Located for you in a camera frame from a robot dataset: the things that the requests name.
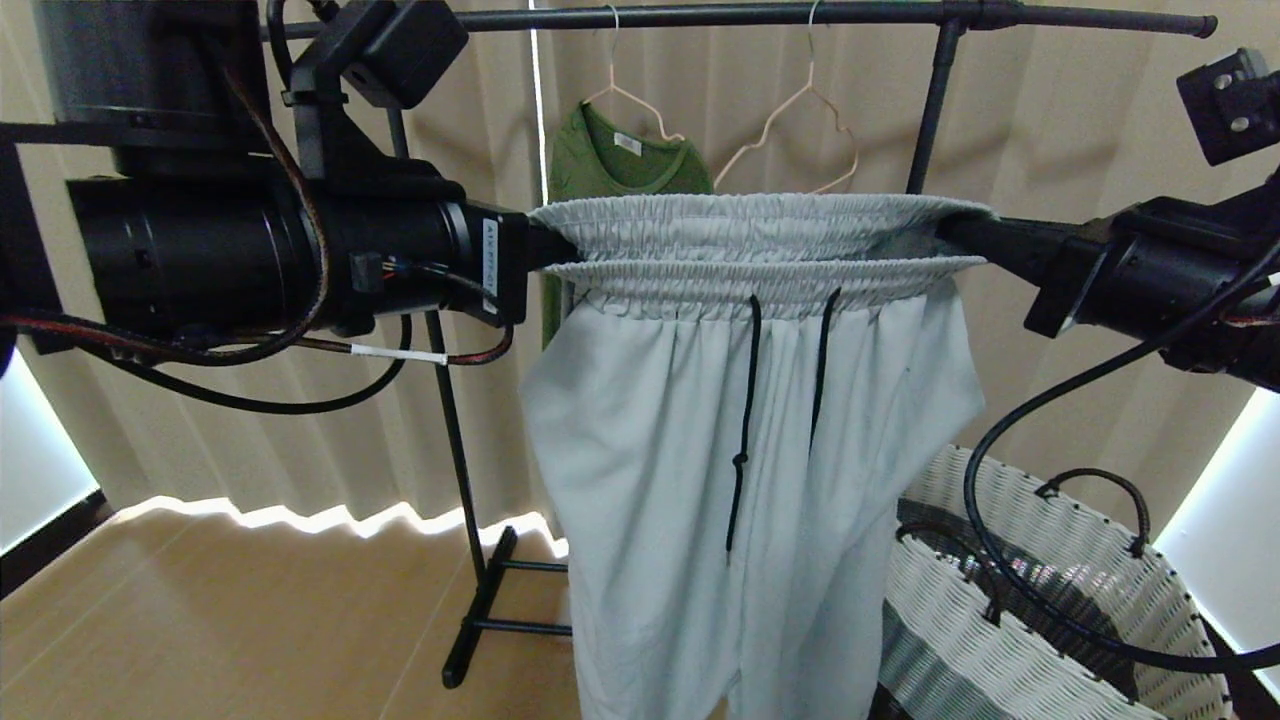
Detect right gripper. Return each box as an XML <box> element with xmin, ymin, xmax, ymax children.
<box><xmin>1025</xmin><ymin>195</ymin><xmax>1280</xmax><ymax>393</ymax></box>

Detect pink clothes hanger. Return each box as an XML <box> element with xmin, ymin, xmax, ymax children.
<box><xmin>712</xmin><ymin>0</ymin><xmax>861</xmax><ymax>196</ymax></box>
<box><xmin>583</xmin><ymin>5</ymin><xmax>687</xmax><ymax>144</ymax></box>

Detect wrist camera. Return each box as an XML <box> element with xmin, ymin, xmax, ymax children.
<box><xmin>1177</xmin><ymin>47</ymin><xmax>1280</xmax><ymax>201</ymax></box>
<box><xmin>285</xmin><ymin>0</ymin><xmax>471</xmax><ymax>183</ymax></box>

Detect beige curtain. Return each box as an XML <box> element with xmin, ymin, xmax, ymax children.
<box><xmin>0</xmin><ymin>0</ymin><xmax>1280</xmax><ymax>546</ymax></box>

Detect white laundry basket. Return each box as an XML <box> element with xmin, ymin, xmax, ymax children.
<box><xmin>870</xmin><ymin>443</ymin><xmax>1233</xmax><ymax>720</ymax></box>

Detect black clothes rack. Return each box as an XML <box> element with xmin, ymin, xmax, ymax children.
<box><xmin>260</xmin><ymin>0</ymin><xmax>1218</xmax><ymax>691</ymax></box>

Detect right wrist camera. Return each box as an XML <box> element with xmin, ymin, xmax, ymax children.
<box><xmin>1177</xmin><ymin>47</ymin><xmax>1280</xmax><ymax>201</ymax></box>

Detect pale blue-grey garment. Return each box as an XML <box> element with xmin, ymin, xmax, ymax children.
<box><xmin>520</xmin><ymin>193</ymin><xmax>1001</xmax><ymax>720</ymax></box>

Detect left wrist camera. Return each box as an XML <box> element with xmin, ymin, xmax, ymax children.
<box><xmin>285</xmin><ymin>0</ymin><xmax>471</xmax><ymax>183</ymax></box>

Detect green printed T-shirt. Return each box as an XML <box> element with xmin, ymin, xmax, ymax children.
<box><xmin>540</xmin><ymin>100</ymin><xmax>716</xmax><ymax>348</ymax></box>

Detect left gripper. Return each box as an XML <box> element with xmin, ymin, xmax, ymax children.
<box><xmin>68</xmin><ymin>160</ymin><xmax>531</xmax><ymax>338</ymax></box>

